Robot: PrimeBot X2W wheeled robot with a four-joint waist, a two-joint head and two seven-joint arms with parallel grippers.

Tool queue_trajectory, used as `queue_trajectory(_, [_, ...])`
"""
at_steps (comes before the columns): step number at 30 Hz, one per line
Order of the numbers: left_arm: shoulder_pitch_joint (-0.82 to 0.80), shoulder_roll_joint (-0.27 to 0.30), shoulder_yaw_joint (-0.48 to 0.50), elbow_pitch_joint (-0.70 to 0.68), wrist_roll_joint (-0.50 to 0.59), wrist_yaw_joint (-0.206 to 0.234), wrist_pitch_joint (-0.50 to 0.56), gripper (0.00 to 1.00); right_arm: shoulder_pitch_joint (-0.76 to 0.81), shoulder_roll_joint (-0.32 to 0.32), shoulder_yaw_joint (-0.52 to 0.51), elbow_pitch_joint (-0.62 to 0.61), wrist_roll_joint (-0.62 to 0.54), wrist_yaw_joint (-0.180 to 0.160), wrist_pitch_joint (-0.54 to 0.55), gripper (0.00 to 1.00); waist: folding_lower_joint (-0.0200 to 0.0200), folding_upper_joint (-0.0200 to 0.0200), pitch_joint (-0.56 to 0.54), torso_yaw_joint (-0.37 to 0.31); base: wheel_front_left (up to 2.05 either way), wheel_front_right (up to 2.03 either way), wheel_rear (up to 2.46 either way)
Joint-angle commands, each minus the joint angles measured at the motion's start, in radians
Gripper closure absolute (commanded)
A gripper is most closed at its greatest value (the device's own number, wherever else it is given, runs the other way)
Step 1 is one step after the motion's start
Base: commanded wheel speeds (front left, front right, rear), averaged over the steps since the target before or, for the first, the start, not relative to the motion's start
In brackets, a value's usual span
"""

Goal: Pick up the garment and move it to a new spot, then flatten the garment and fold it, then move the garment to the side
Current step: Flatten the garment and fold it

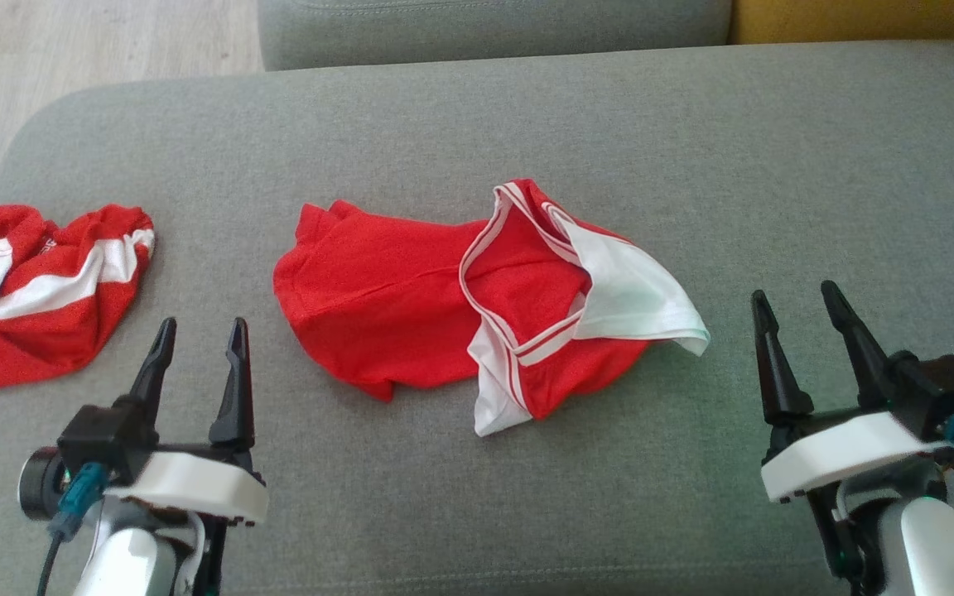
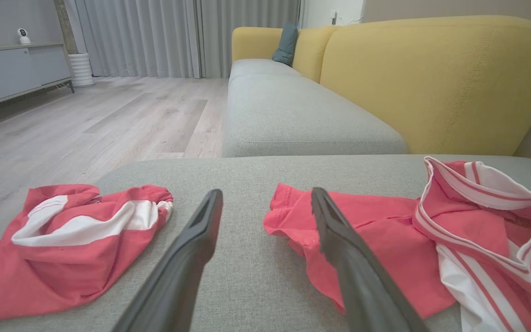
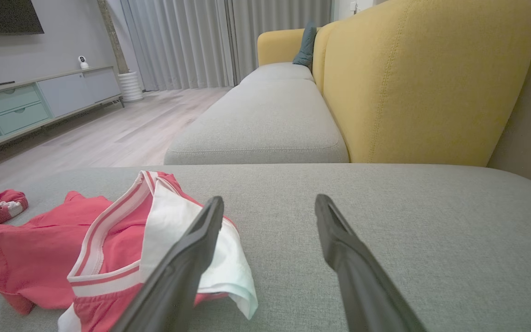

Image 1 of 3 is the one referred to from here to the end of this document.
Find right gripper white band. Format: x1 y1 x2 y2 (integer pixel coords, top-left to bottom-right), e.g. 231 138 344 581
749 280 954 505

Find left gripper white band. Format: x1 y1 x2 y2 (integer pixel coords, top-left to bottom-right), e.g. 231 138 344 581
103 317 270 528

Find red shorts white stripe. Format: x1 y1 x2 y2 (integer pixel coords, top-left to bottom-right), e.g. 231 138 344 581
0 204 156 393

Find red T-shirt white sleeves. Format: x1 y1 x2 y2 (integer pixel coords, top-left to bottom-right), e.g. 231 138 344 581
272 178 711 437

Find yellow cushion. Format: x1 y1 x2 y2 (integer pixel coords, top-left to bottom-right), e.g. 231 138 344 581
728 0 954 46

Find grey sofa seat cushion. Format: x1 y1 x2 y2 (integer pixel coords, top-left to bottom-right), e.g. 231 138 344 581
0 41 954 596

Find grey sofa back cushion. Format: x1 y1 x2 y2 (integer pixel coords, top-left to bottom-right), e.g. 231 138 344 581
258 0 734 72

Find left black cable teal plug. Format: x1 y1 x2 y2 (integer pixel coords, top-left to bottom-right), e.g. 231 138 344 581
36 462 110 596

